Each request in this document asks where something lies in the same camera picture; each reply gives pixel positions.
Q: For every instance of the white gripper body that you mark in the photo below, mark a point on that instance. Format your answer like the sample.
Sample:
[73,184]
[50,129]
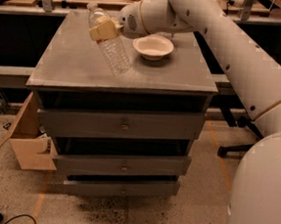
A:
[129,21]

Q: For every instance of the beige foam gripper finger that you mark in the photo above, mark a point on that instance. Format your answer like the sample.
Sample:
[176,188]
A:
[104,28]

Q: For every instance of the clear crushed plastic water bottle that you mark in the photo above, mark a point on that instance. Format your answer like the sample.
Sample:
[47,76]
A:
[112,50]

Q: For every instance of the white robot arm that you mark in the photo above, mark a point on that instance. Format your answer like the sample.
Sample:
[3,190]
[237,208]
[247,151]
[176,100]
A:
[255,77]

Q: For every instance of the white paper bowl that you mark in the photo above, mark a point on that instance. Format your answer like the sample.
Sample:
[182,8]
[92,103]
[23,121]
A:
[153,47]

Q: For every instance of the top grey drawer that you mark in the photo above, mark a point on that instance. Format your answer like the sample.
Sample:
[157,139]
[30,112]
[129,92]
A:
[115,124]

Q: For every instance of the grey drawer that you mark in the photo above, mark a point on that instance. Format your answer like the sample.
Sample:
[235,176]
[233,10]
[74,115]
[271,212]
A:
[165,188]
[121,165]
[115,124]

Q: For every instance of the grey drawer cabinet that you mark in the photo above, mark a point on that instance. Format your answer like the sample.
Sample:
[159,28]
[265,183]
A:
[73,75]

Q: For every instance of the open cardboard box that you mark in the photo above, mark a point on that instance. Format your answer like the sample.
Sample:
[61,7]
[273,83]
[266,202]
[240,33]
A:
[32,147]

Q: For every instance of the black office chair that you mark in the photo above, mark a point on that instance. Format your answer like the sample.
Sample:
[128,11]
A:
[247,133]

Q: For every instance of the middle grey drawer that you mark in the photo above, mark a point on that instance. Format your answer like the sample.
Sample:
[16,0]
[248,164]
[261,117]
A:
[121,165]

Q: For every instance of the bottom grey drawer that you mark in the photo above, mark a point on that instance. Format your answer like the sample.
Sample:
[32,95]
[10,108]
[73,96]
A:
[165,188]

